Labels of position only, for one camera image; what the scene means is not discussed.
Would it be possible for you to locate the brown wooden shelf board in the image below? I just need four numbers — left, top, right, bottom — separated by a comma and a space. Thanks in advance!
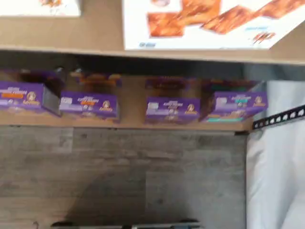
0, 69, 254, 137
0, 0, 305, 65

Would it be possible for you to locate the purple Annie's box orange label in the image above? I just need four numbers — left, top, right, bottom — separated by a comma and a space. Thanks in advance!
0, 69, 66, 118
59, 73, 122, 124

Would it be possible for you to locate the purple Annie's box teal label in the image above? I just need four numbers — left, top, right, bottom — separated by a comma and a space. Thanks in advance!
199, 80, 269, 124

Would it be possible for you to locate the blue pretzel crackers box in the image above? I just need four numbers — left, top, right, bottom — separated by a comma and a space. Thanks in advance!
123, 0, 305, 51

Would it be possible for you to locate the white black wheeled base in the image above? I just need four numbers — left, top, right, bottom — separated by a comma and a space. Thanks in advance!
51, 217, 201, 229

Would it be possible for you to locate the white plastic sheet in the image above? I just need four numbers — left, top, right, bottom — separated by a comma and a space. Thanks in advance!
244, 80, 305, 229

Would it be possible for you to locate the black perforated metal rail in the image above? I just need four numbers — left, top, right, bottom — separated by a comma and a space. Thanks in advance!
252, 104, 305, 131

